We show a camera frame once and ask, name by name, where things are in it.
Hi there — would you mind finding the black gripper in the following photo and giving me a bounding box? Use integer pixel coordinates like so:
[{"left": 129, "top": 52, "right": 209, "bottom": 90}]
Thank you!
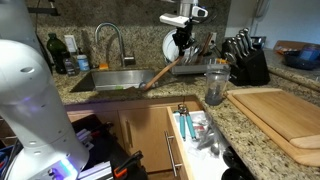
[{"left": 172, "top": 25, "right": 196, "bottom": 58}]

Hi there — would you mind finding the long wooden spoon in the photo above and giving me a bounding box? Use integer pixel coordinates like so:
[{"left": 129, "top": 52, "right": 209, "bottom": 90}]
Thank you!
[{"left": 143, "top": 55, "right": 184, "bottom": 92}]

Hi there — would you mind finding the clear plastic blender cup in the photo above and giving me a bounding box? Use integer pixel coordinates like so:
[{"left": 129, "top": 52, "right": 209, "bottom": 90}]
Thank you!
[{"left": 204, "top": 64, "right": 231, "bottom": 107}]

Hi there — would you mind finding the stainless steel sink basin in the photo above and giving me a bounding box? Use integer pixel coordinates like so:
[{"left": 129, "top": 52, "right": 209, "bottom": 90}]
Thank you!
[{"left": 69, "top": 68, "right": 158, "bottom": 93}]

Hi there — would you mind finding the white plate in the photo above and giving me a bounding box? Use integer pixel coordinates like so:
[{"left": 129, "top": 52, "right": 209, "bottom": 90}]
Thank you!
[{"left": 161, "top": 28, "right": 182, "bottom": 65}]

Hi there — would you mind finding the dark wooden utensil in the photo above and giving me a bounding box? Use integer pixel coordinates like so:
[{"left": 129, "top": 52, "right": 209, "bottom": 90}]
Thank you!
[{"left": 199, "top": 31, "right": 215, "bottom": 65}]

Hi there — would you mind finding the grey dish rack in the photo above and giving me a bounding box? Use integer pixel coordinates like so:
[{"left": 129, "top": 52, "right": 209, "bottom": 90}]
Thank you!
[{"left": 164, "top": 46, "right": 232, "bottom": 76}]

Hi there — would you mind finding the black knife block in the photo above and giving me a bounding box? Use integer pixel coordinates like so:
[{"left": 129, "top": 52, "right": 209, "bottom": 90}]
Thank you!
[{"left": 221, "top": 27, "right": 272, "bottom": 87}]

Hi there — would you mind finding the curved steel faucet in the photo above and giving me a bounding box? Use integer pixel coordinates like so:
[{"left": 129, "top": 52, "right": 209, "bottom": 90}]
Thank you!
[{"left": 94, "top": 22, "right": 127, "bottom": 68}]

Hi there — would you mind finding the clear plastic cutlery bag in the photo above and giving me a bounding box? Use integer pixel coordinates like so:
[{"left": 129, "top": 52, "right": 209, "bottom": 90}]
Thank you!
[{"left": 195, "top": 114, "right": 224, "bottom": 157}]

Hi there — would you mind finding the wooden cabinet door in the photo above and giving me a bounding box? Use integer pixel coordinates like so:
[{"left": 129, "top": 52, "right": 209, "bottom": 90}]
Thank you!
[{"left": 117, "top": 105, "right": 182, "bottom": 175}]

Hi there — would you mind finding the open wooden drawer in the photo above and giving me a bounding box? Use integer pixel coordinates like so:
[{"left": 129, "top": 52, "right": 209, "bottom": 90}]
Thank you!
[{"left": 165, "top": 105, "right": 255, "bottom": 180}]

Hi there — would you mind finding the dark bowl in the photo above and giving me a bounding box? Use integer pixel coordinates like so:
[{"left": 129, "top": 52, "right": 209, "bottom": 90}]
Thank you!
[{"left": 282, "top": 49, "right": 320, "bottom": 71}]

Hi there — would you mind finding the small dark soap bottle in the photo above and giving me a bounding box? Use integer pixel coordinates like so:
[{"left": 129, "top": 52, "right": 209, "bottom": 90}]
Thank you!
[{"left": 62, "top": 51, "right": 80, "bottom": 77}]

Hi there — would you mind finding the small wooden cutting board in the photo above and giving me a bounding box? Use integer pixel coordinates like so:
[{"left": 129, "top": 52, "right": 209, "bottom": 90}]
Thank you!
[{"left": 231, "top": 89, "right": 320, "bottom": 150}]

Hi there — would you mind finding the large wooden cutting board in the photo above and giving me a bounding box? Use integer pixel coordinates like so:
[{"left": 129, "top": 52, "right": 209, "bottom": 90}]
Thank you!
[{"left": 225, "top": 87, "right": 320, "bottom": 168}]

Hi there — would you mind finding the black robot cart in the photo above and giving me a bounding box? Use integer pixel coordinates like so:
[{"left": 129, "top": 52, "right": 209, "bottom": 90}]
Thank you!
[{"left": 71, "top": 114, "right": 148, "bottom": 180}]

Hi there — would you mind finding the black round drawer item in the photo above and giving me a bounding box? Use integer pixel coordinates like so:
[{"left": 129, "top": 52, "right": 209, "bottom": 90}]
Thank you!
[{"left": 221, "top": 145, "right": 255, "bottom": 180}]

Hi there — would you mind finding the blue container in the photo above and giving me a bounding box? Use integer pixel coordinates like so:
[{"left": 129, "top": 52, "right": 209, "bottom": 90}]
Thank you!
[{"left": 298, "top": 42, "right": 320, "bottom": 62}]

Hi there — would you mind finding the black orange clamp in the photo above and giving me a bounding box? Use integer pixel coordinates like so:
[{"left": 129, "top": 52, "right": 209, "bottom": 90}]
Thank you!
[{"left": 112, "top": 149, "right": 145, "bottom": 180}]

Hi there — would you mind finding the green glass bottle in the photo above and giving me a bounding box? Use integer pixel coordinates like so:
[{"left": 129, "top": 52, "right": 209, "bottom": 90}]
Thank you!
[{"left": 45, "top": 32, "right": 69, "bottom": 75}]

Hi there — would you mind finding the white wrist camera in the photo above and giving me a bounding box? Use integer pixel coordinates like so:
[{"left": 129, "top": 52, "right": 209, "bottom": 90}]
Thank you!
[{"left": 158, "top": 12, "right": 190, "bottom": 29}]

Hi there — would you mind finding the steel handled knife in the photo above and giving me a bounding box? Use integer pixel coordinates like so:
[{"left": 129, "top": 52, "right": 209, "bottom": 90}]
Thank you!
[
  {"left": 231, "top": 37, "right": 242, "bottom": 56},
  {"left": 242, "top": 27, "right": 252, "bottom": 48},
  {"left": 225, "top": 41, "right": 236, "bottom": 62},
  {"left": 236, "top": 32, "right": 247, "bottom": 52}
]

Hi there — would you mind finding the teal handled can opener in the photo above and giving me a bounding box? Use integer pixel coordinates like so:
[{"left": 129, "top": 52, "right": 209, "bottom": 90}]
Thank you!
[{"left": 176, "top": 103, "right": 198, "bottom": 141}]

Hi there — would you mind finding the steel cabinet door handle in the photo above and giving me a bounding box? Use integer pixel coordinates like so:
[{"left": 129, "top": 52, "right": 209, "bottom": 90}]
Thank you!
[{"left": 124, "top": 119, "right": 134, "bottom": 149}]

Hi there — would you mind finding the steel drawer handle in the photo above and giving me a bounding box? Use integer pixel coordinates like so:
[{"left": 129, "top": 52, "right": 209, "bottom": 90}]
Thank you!
[{"left": 163, "top": 130, "right": 183, "bottom": 177}]

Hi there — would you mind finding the black wall bracket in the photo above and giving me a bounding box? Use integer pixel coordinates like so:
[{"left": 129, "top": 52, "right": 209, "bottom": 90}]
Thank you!
[{"left": 27, "top": 0, "right": 62, "bottom": 17}]

